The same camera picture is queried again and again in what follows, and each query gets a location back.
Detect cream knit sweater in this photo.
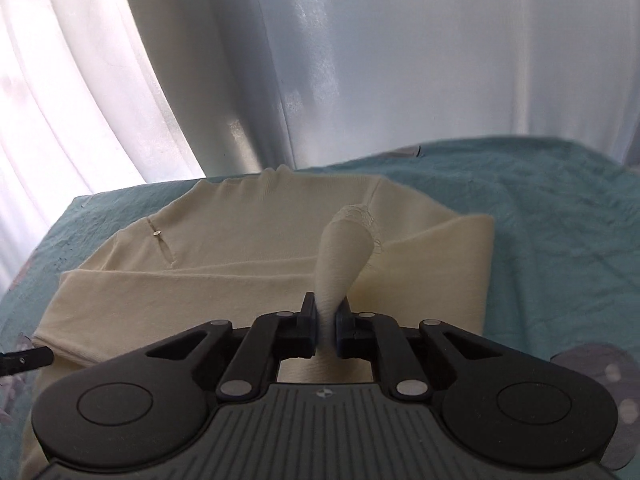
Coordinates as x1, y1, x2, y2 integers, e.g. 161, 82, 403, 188
19, 164, 496, 480

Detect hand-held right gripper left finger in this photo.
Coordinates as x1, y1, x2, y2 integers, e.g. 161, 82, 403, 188
142, 292, 321, 403

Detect sheer white curtain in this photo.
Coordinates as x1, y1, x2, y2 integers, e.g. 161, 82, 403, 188
0, 0, 203, 301

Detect white window post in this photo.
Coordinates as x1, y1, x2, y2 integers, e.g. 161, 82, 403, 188
115, 0, 301, 183

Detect pale grey curtain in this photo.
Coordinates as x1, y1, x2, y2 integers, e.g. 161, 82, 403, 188
270, 0, 640, 171

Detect teal mushroom print bedsheet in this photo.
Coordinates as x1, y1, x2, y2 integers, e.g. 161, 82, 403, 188
0, 135, 640, 480

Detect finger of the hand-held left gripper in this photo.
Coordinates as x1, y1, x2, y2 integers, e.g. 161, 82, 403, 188
0, 344, 56, 377

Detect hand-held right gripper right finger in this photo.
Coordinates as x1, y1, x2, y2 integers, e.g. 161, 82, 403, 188
335, 297, 501, 403

